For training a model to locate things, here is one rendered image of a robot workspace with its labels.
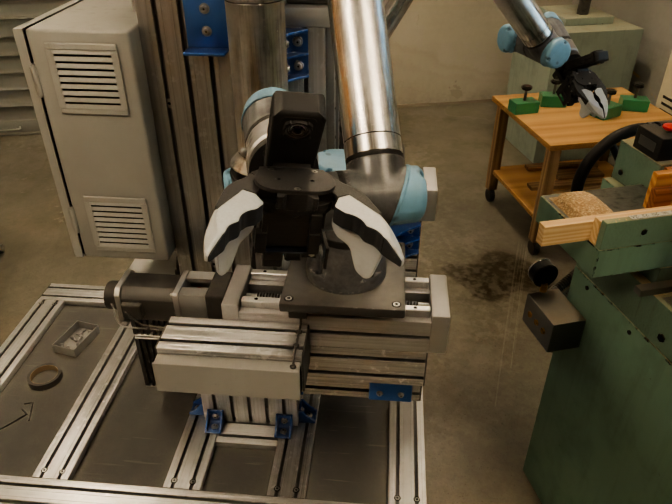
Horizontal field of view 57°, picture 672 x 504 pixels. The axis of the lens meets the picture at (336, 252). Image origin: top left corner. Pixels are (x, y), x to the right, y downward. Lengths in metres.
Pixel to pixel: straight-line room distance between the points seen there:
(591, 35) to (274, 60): 2.72
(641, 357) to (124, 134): 1.07
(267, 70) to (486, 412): 1.42
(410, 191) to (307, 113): 0.28
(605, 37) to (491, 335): 1.82
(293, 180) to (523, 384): 1.72
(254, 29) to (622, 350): 0.94
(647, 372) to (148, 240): 1.01
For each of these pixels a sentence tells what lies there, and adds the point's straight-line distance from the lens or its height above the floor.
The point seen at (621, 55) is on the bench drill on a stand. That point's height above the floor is 0.57.
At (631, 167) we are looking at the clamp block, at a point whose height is 0.92.
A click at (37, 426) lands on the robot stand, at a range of 1.88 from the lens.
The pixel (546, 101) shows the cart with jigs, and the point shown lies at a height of 0.56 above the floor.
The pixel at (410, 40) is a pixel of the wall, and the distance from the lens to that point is 4.22.
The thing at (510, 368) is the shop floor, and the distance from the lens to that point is 2.23.
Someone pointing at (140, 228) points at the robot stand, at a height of 0.84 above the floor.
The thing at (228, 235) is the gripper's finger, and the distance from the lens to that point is 0.49.
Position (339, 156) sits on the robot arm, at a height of 1.05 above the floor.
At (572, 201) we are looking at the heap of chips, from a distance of 1.28.
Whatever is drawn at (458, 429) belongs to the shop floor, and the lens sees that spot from 2.01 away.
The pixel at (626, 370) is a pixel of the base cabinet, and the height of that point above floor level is 0.61.
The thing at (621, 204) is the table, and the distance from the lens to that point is 1.35.
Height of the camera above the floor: 1.50
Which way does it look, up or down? 33 degrees down
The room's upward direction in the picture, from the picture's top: straight up
